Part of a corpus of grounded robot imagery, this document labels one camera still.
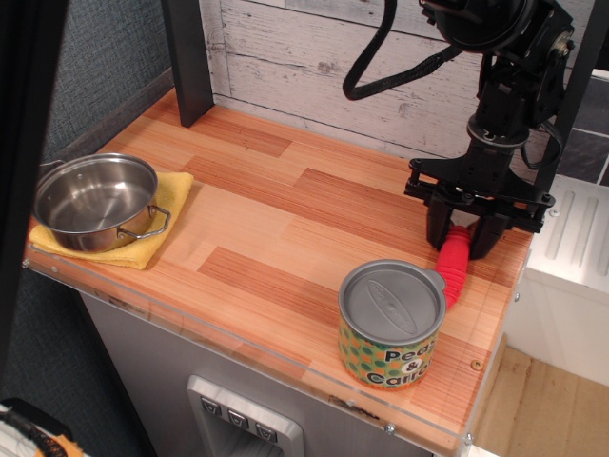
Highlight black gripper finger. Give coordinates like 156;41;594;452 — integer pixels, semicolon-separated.
469;215;510;260
426;193;455;250

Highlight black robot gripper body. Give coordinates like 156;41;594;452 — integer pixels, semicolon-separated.
404;138;555;232

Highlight red handled metal spoon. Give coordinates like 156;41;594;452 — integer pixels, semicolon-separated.
435;223;472;309

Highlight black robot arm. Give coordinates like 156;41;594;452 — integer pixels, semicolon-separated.
405;1;574;260

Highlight yellow rag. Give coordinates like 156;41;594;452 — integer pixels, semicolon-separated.
29;170;195;271

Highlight peas and carrots can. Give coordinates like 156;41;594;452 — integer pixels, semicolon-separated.
338;259;446;390

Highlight white toy sink unit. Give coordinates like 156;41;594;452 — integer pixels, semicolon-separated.
501;69;609;387

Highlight silver toy fridge dispenser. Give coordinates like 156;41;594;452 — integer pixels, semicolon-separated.
187;375;305;456

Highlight stainless steel pot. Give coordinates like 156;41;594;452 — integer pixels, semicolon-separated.
32;152;172;252

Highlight orange cloth at corner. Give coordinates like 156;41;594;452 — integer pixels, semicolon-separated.
47;435;86;457

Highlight black sleeved cable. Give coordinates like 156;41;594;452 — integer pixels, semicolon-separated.
342;0;462;102

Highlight black right shelf post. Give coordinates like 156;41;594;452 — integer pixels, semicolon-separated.
519;1;608;191

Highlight black shelf post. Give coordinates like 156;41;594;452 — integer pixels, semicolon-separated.
519;1;608;191
161;0;214;128

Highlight black left shelf post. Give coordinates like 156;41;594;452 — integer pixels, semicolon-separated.
161;0;214;128

